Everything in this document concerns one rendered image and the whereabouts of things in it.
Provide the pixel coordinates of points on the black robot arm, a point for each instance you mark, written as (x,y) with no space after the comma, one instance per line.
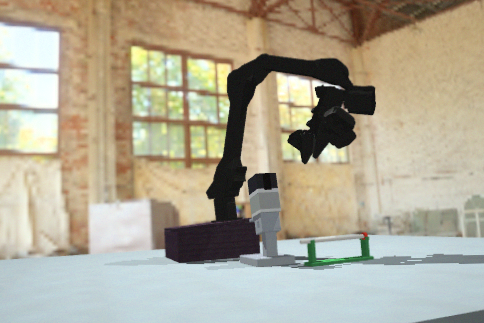
(241,84)

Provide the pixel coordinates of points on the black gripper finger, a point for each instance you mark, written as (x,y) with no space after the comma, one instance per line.
(323,135)
(306,147)

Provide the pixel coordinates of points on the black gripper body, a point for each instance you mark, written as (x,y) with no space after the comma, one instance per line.
(328,112)

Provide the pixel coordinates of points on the white pin with red cap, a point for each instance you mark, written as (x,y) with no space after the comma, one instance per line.
(335,238)

